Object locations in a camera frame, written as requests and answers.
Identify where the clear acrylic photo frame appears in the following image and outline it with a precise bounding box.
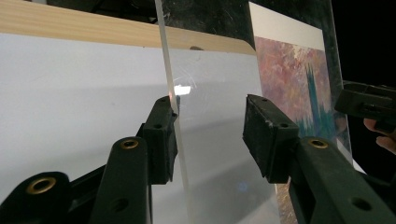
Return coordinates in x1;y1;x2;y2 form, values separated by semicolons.
154;0;366;224

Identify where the painted picture print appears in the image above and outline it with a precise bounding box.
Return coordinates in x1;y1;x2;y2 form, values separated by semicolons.
247;1;366;224

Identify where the white board sheet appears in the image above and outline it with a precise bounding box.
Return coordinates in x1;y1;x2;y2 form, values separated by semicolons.
0;32;283;224

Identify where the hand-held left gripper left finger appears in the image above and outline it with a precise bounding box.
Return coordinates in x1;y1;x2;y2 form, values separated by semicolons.
90;95;179;224

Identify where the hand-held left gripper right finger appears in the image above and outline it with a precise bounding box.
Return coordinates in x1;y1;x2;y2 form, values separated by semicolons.
242;93;396;224

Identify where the wooden table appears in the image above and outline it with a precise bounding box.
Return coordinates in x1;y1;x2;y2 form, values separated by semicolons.
0;0;257;57

